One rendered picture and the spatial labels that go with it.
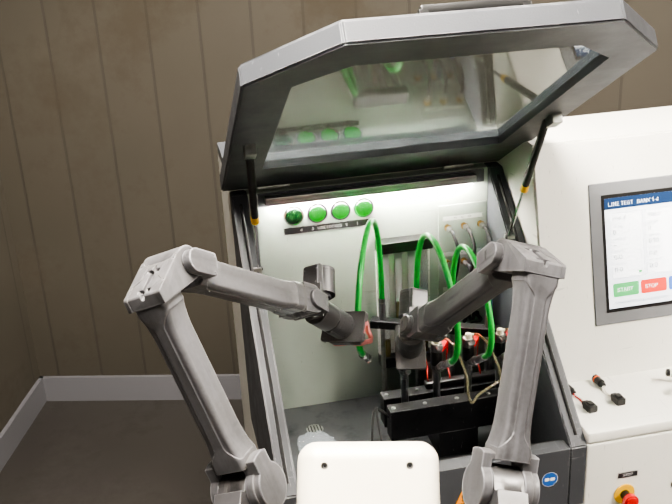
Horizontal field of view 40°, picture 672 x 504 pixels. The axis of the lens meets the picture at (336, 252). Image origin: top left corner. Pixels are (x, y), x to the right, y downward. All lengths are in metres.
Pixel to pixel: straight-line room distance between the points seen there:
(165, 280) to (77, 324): 2.81
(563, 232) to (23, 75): 2.38
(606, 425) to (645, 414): 0.11
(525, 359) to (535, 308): 0.08
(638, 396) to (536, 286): 0.87
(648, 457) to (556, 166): 0.71
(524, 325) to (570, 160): 0.83
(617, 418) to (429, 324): 0.59
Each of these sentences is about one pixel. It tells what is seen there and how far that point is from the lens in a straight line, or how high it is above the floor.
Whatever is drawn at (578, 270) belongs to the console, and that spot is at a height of 1.25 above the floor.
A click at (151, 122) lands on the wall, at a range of 3.82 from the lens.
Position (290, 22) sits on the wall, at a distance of 3.63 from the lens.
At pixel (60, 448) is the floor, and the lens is 4.11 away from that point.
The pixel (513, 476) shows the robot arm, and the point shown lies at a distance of 1.54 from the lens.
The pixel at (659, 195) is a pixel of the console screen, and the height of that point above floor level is 1.40.
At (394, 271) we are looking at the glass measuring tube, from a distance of 2.42.
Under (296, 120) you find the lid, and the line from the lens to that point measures 1.83.
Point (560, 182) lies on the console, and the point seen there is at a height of 1.46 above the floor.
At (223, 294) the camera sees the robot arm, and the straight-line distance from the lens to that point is 1.61.
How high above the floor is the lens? 2.17
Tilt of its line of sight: 22 degrees down
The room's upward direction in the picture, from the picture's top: 3 degrees counter-clockwise
